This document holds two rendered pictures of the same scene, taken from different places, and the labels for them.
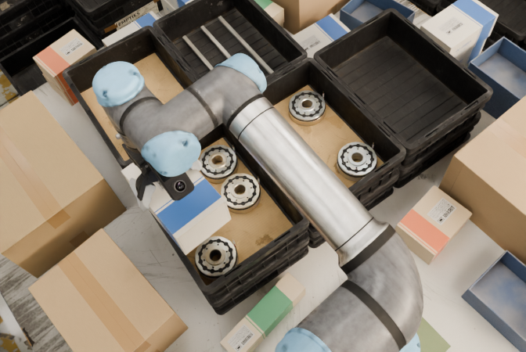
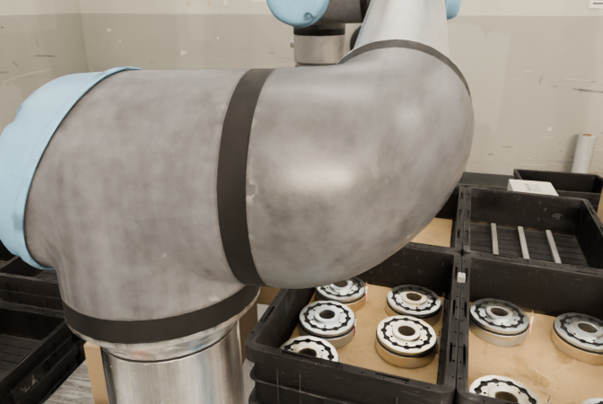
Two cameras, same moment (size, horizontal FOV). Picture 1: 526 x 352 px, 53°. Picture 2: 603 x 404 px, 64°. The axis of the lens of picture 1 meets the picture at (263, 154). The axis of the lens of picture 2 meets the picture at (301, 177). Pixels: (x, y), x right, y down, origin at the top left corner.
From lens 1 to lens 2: 73 cm
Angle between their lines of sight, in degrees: 51
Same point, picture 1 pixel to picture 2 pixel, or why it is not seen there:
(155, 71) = (437, 228)
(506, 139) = not seen: outside the picture
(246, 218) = (385, 368)
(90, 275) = not seen: hidden behind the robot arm
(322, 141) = (577, 383)
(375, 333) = (204, 87)
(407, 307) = (317, 99)
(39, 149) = not seen: hidden behind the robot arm
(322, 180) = (412, 5)
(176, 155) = not seen: outside the picture
